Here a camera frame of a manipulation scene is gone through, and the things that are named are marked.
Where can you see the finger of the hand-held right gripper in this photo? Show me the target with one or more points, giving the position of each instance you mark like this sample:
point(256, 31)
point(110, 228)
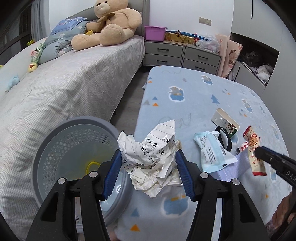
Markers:
point(268, 155)

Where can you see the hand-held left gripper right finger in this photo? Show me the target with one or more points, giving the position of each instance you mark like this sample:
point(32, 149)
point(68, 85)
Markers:
point(185, 175)

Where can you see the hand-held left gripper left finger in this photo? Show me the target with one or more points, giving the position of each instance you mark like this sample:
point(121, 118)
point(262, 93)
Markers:
point(113, 172)

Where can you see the red white snack wrapper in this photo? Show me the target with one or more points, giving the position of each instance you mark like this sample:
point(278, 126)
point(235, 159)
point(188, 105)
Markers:
point(253, 141)

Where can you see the blue white plastic wrapper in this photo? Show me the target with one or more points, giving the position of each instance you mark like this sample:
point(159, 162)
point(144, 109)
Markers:
point(208, 150)

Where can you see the lined paper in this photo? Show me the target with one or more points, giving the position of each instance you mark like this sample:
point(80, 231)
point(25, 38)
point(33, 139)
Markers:
point(148, 160)

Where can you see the black hair band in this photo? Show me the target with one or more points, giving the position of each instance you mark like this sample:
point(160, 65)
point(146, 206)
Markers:
point(228, 141)

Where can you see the grey perforated trash bin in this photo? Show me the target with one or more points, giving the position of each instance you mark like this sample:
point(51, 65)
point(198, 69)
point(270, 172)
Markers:
point(69, 143)

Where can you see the torn white carton box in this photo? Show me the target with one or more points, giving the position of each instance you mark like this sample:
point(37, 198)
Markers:
point(223, 120)

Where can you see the person's right hand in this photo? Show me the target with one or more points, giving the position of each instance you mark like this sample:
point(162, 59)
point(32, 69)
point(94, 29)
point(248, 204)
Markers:
point(283, 210)

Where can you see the lavender paper sheet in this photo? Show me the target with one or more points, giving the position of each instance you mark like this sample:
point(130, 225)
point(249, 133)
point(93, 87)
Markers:
point(233, 172)

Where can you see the light blue printed blanket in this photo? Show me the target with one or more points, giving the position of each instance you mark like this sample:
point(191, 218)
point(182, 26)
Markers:
point(189, 102)

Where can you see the white crumpled cloth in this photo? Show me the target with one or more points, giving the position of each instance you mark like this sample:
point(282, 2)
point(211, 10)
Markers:
point(265, 71)

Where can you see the bed with grey checked sheet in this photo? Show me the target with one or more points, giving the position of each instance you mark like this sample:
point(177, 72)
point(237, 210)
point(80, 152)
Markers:
point(69, 81)

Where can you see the white wardrobe with open niche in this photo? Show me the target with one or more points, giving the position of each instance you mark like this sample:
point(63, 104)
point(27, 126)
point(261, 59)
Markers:
point(254, 51)

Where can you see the pink printed cardboard panels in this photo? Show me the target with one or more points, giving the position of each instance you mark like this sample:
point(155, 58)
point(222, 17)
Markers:
point(227, 58)

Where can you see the grey four-drawer dresser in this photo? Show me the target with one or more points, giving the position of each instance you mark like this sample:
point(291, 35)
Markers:
point(166, 54)

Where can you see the clear plastic bag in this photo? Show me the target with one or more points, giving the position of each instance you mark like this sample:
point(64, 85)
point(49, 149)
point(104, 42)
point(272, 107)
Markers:
point(210, 44)

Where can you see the small yellow red plush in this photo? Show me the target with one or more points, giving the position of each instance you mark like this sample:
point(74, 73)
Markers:
point(32, 67)

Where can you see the light blue plush toy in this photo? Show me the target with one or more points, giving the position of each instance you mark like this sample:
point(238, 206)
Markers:
point(12, 82)

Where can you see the gold foil gift boxes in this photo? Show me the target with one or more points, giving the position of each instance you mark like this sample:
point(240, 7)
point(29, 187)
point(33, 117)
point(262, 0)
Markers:
point(179, 38)

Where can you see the folded grey-blue quilt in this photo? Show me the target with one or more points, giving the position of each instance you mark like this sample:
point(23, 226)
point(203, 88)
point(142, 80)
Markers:
point(53, 47)

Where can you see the blue wrapped long roll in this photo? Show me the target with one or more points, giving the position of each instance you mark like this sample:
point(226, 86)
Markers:
point(185, 33)

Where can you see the green plush doll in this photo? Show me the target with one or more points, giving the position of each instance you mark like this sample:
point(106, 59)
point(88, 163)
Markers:
point(37, 52)

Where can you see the yellow plush under teddy bear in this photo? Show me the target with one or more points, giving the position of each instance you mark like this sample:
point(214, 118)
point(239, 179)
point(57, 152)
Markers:
point(89, 32)

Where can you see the purple plastic basket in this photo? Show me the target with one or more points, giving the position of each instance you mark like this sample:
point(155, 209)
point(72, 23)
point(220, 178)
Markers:
point(154, 33)

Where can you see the large beige teddy bear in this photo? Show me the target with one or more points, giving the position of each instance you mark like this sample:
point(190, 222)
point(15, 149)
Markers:
point(115, 23)

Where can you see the blue printed pillow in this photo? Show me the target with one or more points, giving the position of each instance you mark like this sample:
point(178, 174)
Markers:
point(66, 26)

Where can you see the grey curtain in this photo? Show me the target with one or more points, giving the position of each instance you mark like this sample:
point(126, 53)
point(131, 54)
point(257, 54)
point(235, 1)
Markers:
point(40, 18)

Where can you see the dark window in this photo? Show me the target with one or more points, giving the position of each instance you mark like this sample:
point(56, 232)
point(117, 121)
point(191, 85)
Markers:
point(13, 25)

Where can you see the beige wall outlet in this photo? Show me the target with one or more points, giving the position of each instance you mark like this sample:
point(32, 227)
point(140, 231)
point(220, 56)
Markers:
point(205, 21)

